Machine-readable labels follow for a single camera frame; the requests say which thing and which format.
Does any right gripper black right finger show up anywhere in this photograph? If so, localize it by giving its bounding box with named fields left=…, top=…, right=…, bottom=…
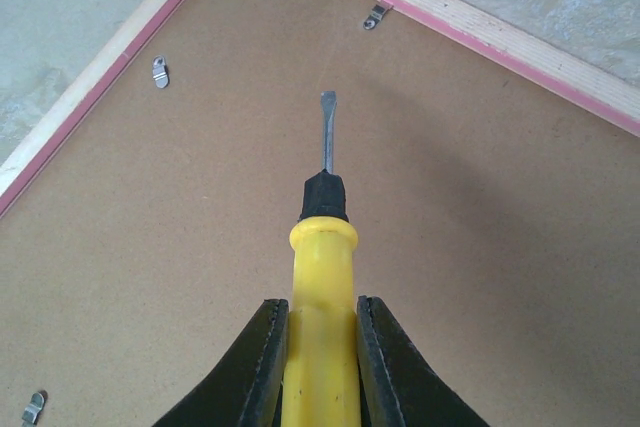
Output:
left=356, top=296, right=487, bottom=426

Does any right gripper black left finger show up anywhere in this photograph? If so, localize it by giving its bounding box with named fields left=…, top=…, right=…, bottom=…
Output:
left=155, top=299, right=289, bottom=427

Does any yellow handled screwdriver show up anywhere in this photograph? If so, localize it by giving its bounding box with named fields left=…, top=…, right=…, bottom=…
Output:
left=281, top=91, right=361, bottom=426

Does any pink picture frame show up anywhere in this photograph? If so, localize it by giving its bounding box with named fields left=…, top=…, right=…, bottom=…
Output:
left=1, top=0, right=639, bottom=211

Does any metal retaining clip top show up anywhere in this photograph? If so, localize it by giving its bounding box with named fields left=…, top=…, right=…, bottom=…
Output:
left=362, top=2, right=393, bottom=31

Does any metal retaining clip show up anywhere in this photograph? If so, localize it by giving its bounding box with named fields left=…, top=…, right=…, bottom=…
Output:
left=21, top=390, right=48, bottom=427
left=362, top=2, right=393, bottom=31
left=151, top=55, right=170, bottom=89

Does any metal retaining clip lower left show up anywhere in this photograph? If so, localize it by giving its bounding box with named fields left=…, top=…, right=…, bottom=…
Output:
left=21, top=390, right=48, bottom=427

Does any brown frame backing board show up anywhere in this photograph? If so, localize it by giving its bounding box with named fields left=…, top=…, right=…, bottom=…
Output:
left=1, top=0, right=639, bottom=426

